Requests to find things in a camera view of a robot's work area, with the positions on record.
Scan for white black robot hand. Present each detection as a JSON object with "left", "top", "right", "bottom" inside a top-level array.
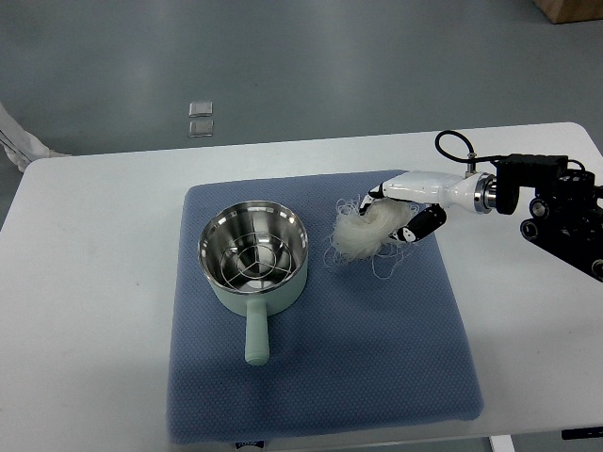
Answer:
[{"left": 359, "top": 171, "right": 491, "bottom": 243}]

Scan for white vermicelli noodle nest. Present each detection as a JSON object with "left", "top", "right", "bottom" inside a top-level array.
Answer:
[{"left": 323, "top": 197, "right": 419, "bottom": 280}]

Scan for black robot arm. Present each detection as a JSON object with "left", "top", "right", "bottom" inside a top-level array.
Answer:
[{"left": 483, "top": 153, "right": 602, "bottom": 281}]

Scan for mint green steel pot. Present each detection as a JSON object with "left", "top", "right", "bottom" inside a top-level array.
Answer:
[{"left": 198, "top": 201, "right": 309, "bottom": 366}]

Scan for blue textured mat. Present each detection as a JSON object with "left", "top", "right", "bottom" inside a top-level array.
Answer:
[{"left": 167, "top": 170, "right": 483, "bottom": 445}]

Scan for cardboard box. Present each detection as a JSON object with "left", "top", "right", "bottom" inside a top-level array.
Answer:
[{"left": 533, "top": 0, "right": 602, "bottom": 24}]

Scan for upper metal floor plate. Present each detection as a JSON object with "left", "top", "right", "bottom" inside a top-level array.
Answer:
[{"left": 188, "top": 101, "right": 213, "bottom": 118}]

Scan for white table leg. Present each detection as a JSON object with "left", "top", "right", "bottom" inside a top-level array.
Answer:
[{"left": 489, "top": 435, "right": 515, "bottom": 452}]

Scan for blue mat label tag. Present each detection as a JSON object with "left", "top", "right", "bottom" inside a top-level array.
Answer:
[{"left": 235, "top": 441, "right": 265, "bottom": 449}]

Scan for person leg white trousers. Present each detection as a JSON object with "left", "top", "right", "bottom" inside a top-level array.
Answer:
[{"left": 1, "top": 105, "right": 69, "bottom": 173}]

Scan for black cable loop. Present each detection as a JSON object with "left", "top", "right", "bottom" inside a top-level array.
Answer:
[{"left": 434, "top": 129, "right": 496, "bottom": 166}]

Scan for wire steaming rack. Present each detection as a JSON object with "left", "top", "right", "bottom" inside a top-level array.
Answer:
[{"left": 220, "top": 233, "right": 294, "bottom": 293}]

